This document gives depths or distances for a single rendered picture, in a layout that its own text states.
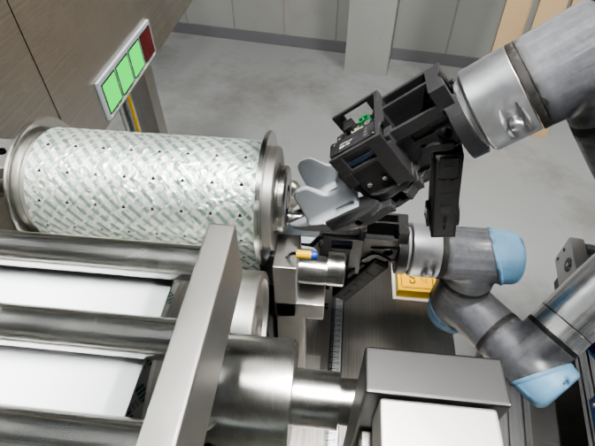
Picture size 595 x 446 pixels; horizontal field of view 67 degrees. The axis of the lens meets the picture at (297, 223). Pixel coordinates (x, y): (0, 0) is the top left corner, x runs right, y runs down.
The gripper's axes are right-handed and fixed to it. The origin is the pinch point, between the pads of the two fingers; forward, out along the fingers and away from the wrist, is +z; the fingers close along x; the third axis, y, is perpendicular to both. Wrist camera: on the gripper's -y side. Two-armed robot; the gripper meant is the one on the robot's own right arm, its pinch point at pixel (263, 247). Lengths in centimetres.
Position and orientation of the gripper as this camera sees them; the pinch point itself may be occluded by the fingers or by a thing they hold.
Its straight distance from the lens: 65.7
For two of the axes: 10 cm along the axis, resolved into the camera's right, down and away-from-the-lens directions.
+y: 0.0, -6.8, -7.3
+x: -1.0, 7.3, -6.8
